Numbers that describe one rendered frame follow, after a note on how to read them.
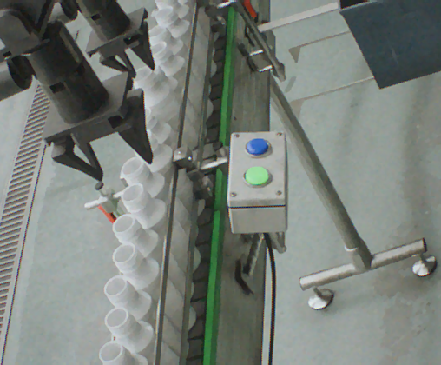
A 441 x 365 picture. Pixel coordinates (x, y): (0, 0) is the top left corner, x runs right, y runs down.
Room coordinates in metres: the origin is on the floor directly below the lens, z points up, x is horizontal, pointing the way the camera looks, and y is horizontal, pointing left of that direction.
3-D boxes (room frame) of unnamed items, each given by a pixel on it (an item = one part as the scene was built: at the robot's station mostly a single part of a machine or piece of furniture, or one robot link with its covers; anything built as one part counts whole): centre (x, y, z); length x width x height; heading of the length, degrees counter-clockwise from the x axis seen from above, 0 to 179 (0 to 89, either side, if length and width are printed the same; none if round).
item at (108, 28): (1.45, 0.01, 1.32); 0.10 x 0.07 x 0.07; 66
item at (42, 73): (0.97, 0.08, 1.57); 0.07 x 0.06 x 0.07; 66
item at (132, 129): (0.96, 0.06, 1.44); 0.07 x 0.07 x 0.09; 66
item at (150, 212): (1.25, 0.12, 1.08); 0.06 x 0.06 x 0.17
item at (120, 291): (1.09, 0.19, 1.08); 0.06 x 0.06 x 0.17
